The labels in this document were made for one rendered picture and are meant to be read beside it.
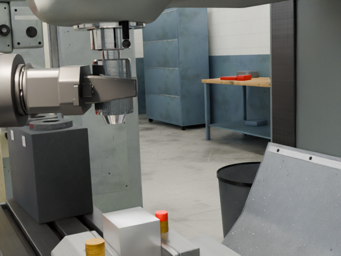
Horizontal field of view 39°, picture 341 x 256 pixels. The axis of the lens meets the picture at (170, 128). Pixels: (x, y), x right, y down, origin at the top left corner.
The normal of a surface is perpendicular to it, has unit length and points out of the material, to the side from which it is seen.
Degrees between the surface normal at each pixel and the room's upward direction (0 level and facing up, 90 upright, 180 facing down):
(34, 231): 0
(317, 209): 63
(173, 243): 0
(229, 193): 94
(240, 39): 90
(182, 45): 90
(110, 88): 90
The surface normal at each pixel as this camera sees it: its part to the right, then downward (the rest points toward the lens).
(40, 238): -0.04, -0.99
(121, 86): 0.05, 0.15
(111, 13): 0.39, 0.68
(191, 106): 0.46, 0.12
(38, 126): -0.42, 0.15
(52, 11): -0.37, 0.81
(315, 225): -0.81, -0.36
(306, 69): -0.89, 0.11
